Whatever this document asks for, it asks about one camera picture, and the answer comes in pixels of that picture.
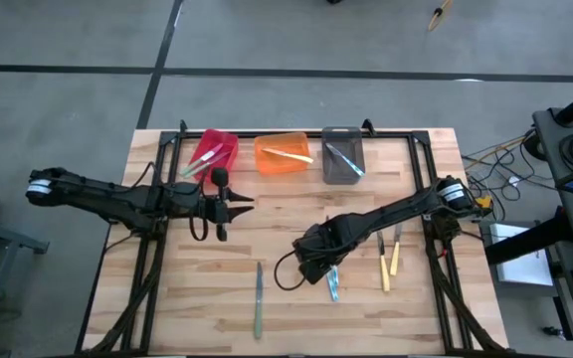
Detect black aluminium table frame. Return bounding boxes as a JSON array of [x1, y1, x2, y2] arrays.
[[144, 118, 437, 357]]

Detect black floor cable tangle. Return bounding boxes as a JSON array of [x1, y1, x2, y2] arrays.
[[462, 129, 541, 205]]

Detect black left camera cable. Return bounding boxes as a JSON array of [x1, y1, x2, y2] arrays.
[[188, 214, 212, 244]]

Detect dark grey side table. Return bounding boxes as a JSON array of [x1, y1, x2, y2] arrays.
[[532, 106, 573, 246]]

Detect red plastic bin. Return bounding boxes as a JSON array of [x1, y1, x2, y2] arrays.
[[187, 127, 241, 188]]

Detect black left gantry upright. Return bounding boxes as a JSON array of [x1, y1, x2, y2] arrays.
[[87, 233, 166, 355]]

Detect small black floor item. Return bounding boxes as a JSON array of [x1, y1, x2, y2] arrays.
[[541, 324, 567, 342]]

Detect black crossbar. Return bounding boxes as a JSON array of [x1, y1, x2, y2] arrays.
[[483, 206, 573, 266]]

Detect white box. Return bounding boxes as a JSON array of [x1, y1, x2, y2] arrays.
[[488, 222, 555, 288]]

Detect yellow cable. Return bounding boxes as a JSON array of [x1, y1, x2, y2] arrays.
[[427, 0, 456, 33]]

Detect black right camera cable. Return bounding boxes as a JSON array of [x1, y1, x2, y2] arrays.
[[273, 248, 312, 292]]

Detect grey plastic bin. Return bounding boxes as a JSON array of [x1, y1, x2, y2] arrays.
[[321, 125, 367, 186]]

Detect orange plastic bin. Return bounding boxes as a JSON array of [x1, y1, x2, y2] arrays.
[[253, 131, 312, 176]]

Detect black right gantry upright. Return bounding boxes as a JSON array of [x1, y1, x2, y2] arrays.
[[423, 233, 504, 355]]

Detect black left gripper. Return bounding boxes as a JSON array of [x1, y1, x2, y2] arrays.
[[186, 167, 256, 244]]

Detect black camera cable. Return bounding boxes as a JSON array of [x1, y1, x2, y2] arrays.
[[273, 248, 312, 292], [188, 214, 212, 244]]

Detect grey bench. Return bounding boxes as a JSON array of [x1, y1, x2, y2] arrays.
[[0, 213, 52, 358]]

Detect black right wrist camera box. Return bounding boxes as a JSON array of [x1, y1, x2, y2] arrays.
[[297, 259, 334, 286]]

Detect black gantry upright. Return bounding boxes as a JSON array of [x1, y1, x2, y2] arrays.
[[87, 233, 166, 355], [423, 233, 504, 355]]

